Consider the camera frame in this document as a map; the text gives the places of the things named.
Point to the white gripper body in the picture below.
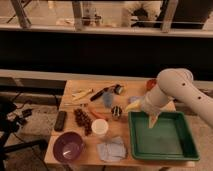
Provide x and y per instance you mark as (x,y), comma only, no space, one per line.
(153,101)

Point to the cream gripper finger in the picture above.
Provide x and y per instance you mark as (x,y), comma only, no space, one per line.
(136,105)
(152,120)

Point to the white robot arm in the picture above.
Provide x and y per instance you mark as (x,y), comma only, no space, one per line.
(174,84)

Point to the blue sponge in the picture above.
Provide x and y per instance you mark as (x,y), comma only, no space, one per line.
(133,98)

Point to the red bowl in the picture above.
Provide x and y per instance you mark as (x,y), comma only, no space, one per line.
(150,84)

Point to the black striped round can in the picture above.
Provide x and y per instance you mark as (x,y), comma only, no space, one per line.
(116,112)

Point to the small dark tape roll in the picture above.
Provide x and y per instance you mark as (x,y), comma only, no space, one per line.
(118,89)

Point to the green plastic tray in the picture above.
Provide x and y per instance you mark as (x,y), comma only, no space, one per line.
(170,139)

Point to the blue fuzzy brush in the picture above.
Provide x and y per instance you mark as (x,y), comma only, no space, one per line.
(107,99)

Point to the orange carrot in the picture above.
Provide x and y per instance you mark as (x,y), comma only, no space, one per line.
(98,115)

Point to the white cup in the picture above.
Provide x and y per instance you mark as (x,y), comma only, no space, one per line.
(100,127)

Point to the light blue cloth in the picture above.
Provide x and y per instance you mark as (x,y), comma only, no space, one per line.
(112,150)

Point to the bunch of dark grapes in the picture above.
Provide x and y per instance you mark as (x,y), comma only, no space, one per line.
(83,120)

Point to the thin wooden stick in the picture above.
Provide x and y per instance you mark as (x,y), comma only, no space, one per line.
(78,104)

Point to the purple bowl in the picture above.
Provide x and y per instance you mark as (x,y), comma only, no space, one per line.
(68,147)

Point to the black chair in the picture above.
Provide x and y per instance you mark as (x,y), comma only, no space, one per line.
(7,127)

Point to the black handled knife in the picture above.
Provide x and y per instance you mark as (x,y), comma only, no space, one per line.
(101,92)

